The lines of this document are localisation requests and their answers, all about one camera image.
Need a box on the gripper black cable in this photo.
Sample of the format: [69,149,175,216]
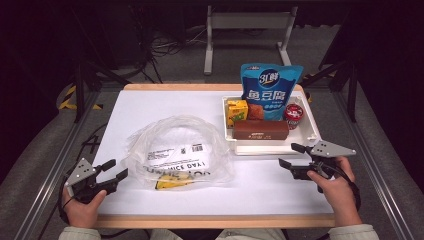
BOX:
[36,123,134,240]
[333,162,362,212]

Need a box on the yellow drink carton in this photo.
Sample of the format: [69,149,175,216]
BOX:
[226,99,249,129]

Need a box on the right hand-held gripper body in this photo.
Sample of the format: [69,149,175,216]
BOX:
[293,139,357,195]

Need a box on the black metal stand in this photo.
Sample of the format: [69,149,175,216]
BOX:
[299,49,362,124]
[71,9,129,124]

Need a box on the brown rectangular box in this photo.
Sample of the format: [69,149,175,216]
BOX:
[232,119,290,141]

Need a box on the person's left hand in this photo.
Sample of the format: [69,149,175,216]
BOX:
[61,186,108,229]

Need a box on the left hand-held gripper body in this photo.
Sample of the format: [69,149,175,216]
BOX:
[64,157,118,205]

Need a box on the person's right hand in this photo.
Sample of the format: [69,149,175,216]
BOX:
[306,155,363,228]

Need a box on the white plastic bin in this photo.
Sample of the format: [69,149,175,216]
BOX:
[221,95,323,157]

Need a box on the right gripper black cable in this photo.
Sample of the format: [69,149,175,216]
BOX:
[333,162,362,212]

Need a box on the clear plastic smiley bag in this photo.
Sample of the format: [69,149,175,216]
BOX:
[120,114,236,191]

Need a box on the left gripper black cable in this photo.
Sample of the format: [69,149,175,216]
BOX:
[36,123,134,240]

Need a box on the red-lidded cup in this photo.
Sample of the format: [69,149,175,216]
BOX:
[283,103,305,131]

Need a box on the blue snack pouch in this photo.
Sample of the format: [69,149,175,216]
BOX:
[240,63,304,122]

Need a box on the tangle of floor cables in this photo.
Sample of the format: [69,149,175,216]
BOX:
[131,6,208,84]

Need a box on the yellow black hazard tape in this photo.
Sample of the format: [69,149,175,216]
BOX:
[58,84,103,111]

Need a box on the aluminium floor rail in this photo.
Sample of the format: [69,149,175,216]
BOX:
[13,93,99,240]
[333,91,416,240]

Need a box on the white metal table frame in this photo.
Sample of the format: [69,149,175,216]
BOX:
[203,5,299,76]

